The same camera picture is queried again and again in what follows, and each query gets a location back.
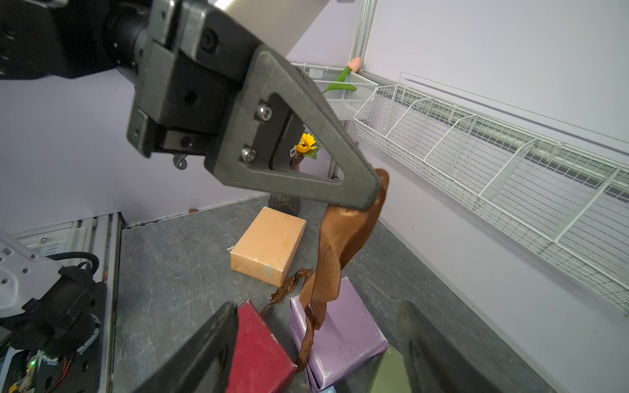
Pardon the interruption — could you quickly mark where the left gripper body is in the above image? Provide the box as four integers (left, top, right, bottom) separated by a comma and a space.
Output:
127, 1, 261, 157

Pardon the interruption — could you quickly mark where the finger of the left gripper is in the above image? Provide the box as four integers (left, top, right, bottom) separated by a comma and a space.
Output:
204, 45, 382, 211

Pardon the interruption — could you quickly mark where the purple gift box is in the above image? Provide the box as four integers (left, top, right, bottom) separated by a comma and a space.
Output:
306, 277, 388, 392

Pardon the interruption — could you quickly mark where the brown ribbon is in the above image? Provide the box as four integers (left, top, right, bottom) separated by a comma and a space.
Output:
261, 169, 390, 373

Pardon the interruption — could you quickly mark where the yellow sunflower bouquet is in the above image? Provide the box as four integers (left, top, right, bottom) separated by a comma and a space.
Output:
294, 133, 319, 160

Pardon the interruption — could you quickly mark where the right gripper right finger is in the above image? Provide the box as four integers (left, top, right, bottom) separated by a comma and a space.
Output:
397, 301, 500, 392

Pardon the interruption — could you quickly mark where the red gift box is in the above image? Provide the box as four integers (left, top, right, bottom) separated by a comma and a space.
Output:
227, 301, 296, 393

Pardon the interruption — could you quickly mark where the artificial pink tulip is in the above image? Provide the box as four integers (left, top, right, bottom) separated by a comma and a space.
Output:
323, 57, 362, 93

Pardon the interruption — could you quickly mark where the dark glass vase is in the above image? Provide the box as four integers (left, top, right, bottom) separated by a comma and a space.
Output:
268, 147, 305, 217

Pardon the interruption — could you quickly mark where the green gift box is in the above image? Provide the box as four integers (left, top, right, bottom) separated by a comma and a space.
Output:
370, 346, 411, 393

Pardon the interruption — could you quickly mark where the long white wire basket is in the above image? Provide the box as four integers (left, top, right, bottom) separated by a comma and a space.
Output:
355, 84, 628, 311

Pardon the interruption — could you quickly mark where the small white mesh basket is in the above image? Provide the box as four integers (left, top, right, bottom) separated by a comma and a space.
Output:
293, 62, 378, 121

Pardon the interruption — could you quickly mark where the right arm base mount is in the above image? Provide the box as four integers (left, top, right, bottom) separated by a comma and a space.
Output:
1, 315, 103, 392

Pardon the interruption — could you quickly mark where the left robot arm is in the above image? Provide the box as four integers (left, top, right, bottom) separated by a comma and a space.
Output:
1, 1, 385, 211

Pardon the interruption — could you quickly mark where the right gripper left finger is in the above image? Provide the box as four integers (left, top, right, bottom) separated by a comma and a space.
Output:
135, 301, 238, 392

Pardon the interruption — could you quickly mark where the orange gift box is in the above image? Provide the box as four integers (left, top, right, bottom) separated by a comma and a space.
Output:
230, 206, 306, 287

